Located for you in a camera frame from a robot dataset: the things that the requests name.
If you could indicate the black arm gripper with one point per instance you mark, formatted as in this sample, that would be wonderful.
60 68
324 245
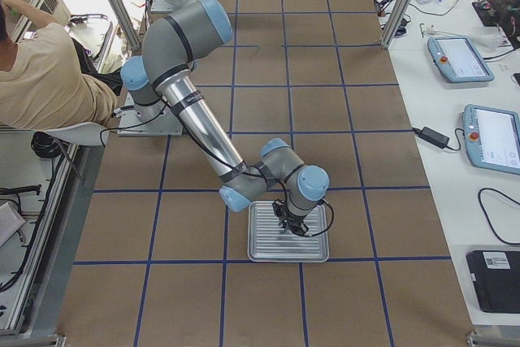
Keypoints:
296 224

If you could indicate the ribbed metal tray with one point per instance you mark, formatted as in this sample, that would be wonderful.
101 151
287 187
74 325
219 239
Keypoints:
270 242

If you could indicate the black power adapter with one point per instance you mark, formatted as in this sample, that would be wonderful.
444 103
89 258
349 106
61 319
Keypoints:
431 136

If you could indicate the black laptop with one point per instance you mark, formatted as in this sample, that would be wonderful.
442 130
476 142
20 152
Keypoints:
495 276

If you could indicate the near teach pendant tablet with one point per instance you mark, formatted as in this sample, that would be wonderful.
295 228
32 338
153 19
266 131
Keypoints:
492 138

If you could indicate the teach pendant tablet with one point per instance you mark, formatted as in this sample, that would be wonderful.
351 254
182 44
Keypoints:
492 138
458 60

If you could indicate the white chair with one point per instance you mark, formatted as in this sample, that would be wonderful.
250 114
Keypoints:
86 134

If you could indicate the far teach pendant tablet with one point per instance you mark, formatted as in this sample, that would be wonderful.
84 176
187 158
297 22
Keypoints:
458 60

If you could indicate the seated person beige shirt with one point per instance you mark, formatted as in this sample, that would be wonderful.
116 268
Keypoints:
48 81

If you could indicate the aluminium frame post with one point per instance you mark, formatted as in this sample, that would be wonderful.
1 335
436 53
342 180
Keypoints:
400 1

